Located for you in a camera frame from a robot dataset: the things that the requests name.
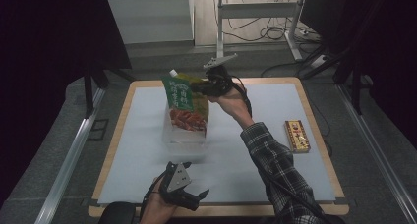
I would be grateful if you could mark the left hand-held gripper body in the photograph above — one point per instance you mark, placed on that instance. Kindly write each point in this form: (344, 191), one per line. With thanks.
(178, 179)

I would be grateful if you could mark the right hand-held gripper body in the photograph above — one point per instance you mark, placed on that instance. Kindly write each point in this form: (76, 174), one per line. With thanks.
(219, 81)

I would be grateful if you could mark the red and green food packet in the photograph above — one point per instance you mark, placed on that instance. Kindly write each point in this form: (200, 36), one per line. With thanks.
(180, 99)

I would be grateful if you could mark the clear plastic container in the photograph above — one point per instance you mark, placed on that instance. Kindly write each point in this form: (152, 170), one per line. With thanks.
(183, 142)

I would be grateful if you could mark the person's right hand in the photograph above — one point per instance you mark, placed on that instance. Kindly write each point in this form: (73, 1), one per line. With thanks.
(234, 104)

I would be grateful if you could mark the person's left hand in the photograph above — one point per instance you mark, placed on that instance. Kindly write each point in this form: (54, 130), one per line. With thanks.
(157, 207)

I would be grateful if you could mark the white table mat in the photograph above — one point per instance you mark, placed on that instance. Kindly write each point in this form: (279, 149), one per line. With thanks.
(137, 135)

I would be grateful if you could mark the person's leg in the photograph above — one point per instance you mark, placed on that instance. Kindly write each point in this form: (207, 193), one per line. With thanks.
(118, 214)

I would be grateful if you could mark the white panel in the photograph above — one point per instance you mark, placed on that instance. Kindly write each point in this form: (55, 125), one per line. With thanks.
(150, 19)

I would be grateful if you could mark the small brown and yellow box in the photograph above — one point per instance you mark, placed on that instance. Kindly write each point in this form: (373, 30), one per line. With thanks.
(297, 136)

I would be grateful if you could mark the white power strip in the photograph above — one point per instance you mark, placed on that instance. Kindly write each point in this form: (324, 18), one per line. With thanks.
(318, 62)

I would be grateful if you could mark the black metal stand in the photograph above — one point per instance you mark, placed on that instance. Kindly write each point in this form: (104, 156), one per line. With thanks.
(356, 86)
(88, 93)

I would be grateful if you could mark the dark curtain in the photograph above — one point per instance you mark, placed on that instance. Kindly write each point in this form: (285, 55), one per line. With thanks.
(42, 70)
(390, 53)

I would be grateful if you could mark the white metal desk frame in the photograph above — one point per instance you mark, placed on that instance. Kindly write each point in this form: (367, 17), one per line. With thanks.
(255, 10)

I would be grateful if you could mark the aluminium floor rail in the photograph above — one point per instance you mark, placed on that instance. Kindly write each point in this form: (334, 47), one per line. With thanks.
(377, 152)
(70, 161)

